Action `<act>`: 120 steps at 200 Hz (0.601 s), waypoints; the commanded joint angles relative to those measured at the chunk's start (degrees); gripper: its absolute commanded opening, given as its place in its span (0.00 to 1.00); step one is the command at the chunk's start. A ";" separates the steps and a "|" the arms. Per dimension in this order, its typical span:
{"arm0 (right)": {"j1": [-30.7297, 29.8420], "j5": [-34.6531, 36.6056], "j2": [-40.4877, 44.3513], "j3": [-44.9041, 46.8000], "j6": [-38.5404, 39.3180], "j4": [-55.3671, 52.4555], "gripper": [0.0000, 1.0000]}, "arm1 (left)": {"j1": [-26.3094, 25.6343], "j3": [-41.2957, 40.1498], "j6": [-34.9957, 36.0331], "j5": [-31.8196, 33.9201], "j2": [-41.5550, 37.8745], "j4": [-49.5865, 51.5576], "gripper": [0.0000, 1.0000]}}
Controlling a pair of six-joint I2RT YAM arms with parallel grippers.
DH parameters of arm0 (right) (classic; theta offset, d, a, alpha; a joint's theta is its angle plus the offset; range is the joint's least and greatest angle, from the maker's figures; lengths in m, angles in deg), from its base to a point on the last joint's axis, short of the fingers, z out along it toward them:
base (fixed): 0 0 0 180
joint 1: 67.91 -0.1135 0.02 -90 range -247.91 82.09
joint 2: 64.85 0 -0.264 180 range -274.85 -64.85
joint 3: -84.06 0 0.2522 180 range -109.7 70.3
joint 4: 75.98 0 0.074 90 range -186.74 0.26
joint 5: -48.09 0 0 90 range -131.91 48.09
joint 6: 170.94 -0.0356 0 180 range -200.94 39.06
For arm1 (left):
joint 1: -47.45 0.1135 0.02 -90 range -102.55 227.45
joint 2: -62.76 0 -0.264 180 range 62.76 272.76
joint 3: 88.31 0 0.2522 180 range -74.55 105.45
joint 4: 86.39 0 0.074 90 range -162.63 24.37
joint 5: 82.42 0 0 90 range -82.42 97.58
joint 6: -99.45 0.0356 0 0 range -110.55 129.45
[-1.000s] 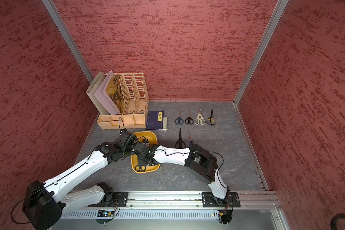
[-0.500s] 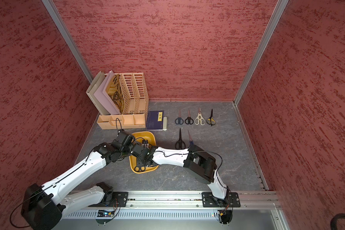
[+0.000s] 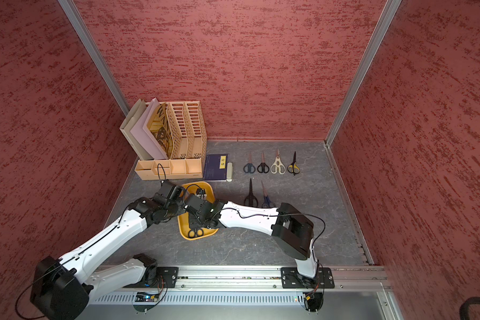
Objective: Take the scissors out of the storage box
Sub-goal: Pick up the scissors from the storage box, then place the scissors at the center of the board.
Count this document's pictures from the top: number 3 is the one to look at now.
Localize yellow storage tray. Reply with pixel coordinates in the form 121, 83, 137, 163
177, 181, 218, 241

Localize all black scissors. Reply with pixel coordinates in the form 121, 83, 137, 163
243, 179, 259, 207

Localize dark blue handled scissors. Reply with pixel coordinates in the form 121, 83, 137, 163
243, 152, 256, 174

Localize black red handled scissors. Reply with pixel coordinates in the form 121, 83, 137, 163
257, 152, 270, 174

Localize cream handled kitchen scissors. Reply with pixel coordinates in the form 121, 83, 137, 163
270, 149, 286, 175

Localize yellow black handled scissors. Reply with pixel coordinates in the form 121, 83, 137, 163
287, 152, 300, 175

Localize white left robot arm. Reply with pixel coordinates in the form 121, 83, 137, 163
30, 197, 185, 319

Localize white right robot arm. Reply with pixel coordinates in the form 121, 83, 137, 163
182, 195, 318, 279

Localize dark blue book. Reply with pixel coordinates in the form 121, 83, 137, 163
203, 154, 228, 181

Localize pale green stapler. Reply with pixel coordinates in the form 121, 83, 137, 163
226, 162, 233, 182

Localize lilac folder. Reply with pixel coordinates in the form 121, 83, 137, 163
131, 98, 168, 160

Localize yellow patterned book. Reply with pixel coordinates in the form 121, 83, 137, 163
146, 103, 174, 159

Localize beige desk organizer file rack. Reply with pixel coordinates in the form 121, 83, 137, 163
135, 101, 207, 181

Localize grey-green folder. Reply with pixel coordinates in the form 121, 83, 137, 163
119, 99, 153, 161

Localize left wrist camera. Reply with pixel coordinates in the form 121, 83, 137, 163
152, 180, 184, 209

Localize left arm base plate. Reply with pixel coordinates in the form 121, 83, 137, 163
137, 266, 179, 289

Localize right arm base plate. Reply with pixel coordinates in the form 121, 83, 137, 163
281, 267, 335, 289

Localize aluminium mounting rail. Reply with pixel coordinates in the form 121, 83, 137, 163
80, 265, 403, 319

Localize black cable loop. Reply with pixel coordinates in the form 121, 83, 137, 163
459, 296, 480, 320

